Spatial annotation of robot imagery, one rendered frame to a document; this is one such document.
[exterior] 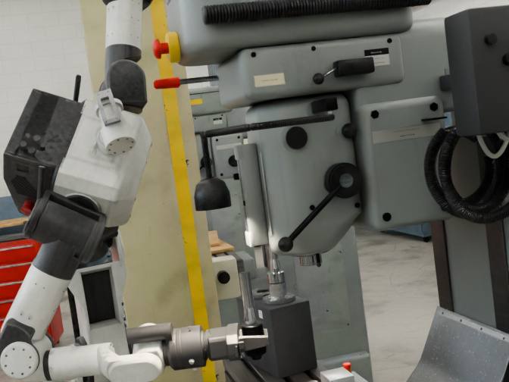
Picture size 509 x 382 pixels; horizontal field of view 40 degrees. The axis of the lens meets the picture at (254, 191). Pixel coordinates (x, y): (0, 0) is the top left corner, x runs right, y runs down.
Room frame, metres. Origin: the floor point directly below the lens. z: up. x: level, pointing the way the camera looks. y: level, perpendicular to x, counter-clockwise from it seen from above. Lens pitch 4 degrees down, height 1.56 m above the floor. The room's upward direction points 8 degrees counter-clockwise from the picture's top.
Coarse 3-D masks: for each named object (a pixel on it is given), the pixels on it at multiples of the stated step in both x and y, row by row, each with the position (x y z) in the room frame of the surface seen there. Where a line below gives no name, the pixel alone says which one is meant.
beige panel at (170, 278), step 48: (96, 0) 3.07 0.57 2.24; (96, 48) 3.06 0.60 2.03; (144, 48) 3.11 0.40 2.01; (192, 144) 3.15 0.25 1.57; (144, 192) 3.09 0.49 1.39; (192, 192) 3.14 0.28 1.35; (144, 240) 3.08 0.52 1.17; (192, 240) 3.13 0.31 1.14; (144, 288) 3.07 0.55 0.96; (192, 288) 3.12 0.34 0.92
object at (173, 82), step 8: (160, 80) 1.49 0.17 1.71; (168, 80) 1.49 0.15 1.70; (176, 80) 1.49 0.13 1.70; (184, 80) 1.50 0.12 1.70; (192, 80) 1.51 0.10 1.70; (200, 80) 1.51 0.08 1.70; (208, 80) 1.52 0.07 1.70; (216, 80) 1.53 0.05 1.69; (160, 88) 1.49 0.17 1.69; (168, 88) 1.50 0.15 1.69
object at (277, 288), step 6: (282, 276) 1.84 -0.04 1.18; (270, 282) 1.84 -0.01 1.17; (276, 282) 1.84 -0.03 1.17; (282, 282) 1.84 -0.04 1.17; (270, 288) 1.84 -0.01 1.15; (276, 288) 1.84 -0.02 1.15; (282, 288) 1.84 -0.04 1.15; (270, 294) 1.85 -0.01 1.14; (276, 294) 1.84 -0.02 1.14; (282, 294) 1.84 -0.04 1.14
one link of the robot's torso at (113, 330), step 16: (112, 256) 1.95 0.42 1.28; (80, 272) 1.83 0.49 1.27; (96, 272) 1.88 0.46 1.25; (112, 272) 1.86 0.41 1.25; (80, 288) 1.82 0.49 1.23; (96, 288) 1.88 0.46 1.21; (112, 288) 1.88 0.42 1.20; (80, 304) 1.81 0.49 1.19; (96, 304) 1.88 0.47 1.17; (112, 304) 1.90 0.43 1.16; (80, 320) 1.87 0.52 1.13; (96, 320) 1.88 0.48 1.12; (112, 320) 1.88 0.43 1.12; (80, 336) 1.91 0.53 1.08; (96, 336) 1.82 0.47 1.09; (112, 336) 1.84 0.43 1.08; (128, 352) 1.85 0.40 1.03
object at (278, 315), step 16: (240, 304) 1.95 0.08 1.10; (256, 304) 1.86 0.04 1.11; (272, 304) 1.82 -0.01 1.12; (288, 304) 1.81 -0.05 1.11; (304, 304) 1.82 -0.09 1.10; (240, 320) 1.97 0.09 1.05; (272, 320) 1.78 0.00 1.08; (288, 320) 1.80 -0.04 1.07; (304, 320) 1.82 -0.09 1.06; (272, 336) 1.78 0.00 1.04; (288, 336) 1.80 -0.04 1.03; (304, 336) 1.82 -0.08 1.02; (272, 352) 1.80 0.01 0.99; (288, 352) 1.79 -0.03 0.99; (304, 352) 1.81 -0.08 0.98; (272, 368) 1.81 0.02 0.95; (288, 368) 1.79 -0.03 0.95; (304, 368) 1.81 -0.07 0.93
